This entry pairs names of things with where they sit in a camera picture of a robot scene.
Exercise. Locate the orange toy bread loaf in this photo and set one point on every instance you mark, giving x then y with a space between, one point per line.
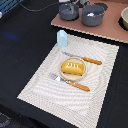
72 68

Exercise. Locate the light blue milk carton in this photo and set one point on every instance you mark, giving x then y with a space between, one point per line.
62 38

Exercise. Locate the white blue toy tube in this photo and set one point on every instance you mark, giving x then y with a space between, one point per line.
91 14

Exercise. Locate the large grey pot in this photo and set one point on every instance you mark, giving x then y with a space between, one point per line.
96 9

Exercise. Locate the round wooden plate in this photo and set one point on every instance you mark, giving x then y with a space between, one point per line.
73 76

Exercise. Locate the beige woven placemat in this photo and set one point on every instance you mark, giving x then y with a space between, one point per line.
78 107

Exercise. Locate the beige bowl on stove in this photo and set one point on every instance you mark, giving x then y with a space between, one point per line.
124 15

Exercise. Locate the fork with orange handle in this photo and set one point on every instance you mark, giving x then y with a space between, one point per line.
77 85

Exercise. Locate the knife with orange handle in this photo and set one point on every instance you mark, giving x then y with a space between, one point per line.
84 58

